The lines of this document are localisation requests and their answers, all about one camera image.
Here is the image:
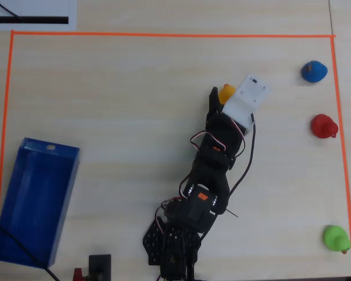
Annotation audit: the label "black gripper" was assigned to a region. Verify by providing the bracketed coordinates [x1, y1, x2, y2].
[204, 86, 250, 153]

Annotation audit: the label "yellow rubber duck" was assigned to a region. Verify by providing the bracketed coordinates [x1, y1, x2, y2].
[218, 83, 236, 105]

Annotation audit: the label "blue rubber duck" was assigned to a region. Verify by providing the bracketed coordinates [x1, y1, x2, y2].
[301, 60, 329, 84]

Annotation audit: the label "red rubber duck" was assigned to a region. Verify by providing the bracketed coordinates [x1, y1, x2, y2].
[311, 114, 339, 139]

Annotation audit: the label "green rubber duck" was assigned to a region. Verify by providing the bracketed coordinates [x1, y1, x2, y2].
[323, 224, 351, 255]

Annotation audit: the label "blue plastic box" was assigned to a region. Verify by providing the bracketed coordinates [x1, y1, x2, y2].
[0, 137, 81, 269]

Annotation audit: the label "orange tape strip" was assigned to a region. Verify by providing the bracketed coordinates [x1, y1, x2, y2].
[0, 30, 15, 281]
[330, 36, 351, 277]
[11, 30, 336, 39]

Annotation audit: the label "white paper with black bar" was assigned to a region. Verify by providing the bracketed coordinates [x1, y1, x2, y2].
[0, 0, 77, 32]

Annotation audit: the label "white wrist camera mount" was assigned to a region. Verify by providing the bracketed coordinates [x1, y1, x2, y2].
[222, 73, 271, 137]

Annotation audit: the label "white red servo wires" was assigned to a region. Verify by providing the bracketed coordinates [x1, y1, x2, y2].
[180, 116, 246, 205]

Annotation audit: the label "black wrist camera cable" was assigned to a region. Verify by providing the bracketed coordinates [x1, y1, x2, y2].
[228, 112, 257, 200]

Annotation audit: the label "black camera stand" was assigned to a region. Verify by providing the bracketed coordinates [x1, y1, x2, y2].
[88, 254, 112, 281]

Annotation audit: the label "thin black cable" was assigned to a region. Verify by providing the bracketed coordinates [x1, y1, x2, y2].
[0, 0, 20, 18]

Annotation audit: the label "long black cable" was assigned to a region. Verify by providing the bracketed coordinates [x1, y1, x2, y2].
[0, 215, 61, 281]

